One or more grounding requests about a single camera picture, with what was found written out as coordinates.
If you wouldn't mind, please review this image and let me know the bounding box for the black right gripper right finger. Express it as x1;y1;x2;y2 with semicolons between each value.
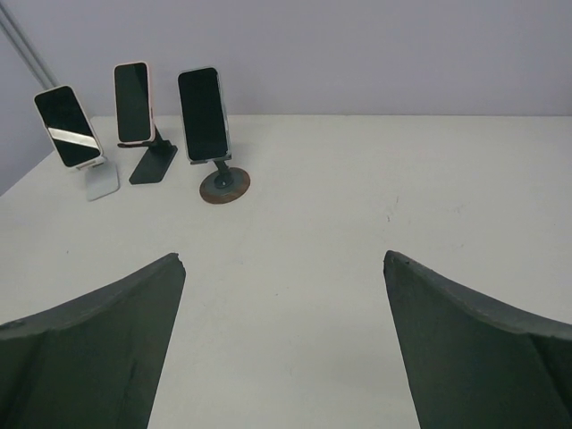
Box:
383;250;571;428

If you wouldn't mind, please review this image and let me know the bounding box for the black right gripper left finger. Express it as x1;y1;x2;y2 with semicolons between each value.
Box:
1;253;186;428

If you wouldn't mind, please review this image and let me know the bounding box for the round brown-base phone stand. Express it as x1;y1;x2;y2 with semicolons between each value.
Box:
190;154;251;205

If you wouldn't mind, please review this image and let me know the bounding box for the phone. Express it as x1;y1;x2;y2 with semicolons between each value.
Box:
114;62;155;146
177;67;231;164
33;85;103;169

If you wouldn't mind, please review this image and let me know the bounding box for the white phone stand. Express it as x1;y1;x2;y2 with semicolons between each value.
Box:
78;156;121;202

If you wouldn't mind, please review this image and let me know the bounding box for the black folding phone stand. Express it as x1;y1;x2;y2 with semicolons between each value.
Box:
117;129;178;185

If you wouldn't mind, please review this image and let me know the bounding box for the phone in white case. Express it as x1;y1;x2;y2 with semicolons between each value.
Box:
33;85;103;169

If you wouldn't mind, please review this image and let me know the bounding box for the phone in pink case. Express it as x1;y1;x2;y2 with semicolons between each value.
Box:
114;62;155;146

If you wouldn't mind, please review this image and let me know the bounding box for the aluminium frame post left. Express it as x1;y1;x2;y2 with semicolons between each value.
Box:
0;1;59;90

